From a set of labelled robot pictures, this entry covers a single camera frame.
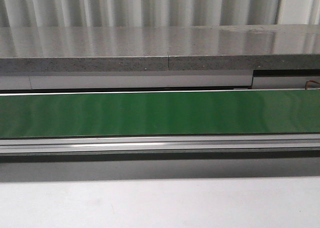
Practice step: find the grey stone counter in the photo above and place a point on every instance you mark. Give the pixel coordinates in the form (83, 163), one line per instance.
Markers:
(123, 49)

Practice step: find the green conveyor belt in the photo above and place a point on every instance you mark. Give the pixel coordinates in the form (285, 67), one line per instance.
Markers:
(160, 113)

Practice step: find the white pleated curtain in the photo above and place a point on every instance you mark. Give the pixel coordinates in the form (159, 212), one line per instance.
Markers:
(156, 13)

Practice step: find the aluminium conveyor frame rail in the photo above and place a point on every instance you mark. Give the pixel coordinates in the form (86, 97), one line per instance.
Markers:
(148, 143)

